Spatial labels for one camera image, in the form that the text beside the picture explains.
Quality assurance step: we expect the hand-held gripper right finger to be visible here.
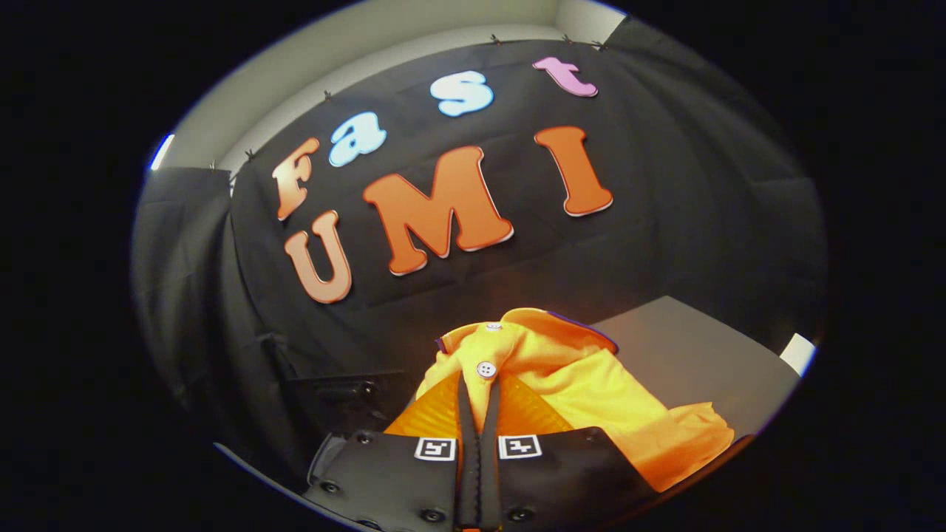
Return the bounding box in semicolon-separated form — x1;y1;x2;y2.
479;373;659;532

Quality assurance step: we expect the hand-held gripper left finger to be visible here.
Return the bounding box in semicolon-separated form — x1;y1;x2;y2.
303;369;481;532

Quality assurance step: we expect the yellow shirt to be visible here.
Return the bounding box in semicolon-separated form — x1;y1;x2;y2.
416;307;736;494

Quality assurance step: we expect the dark washing machine lid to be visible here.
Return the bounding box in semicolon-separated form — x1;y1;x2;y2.
285;369;416;448

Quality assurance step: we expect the grey cabinet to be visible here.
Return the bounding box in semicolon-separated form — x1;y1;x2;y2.
588;296;804;444

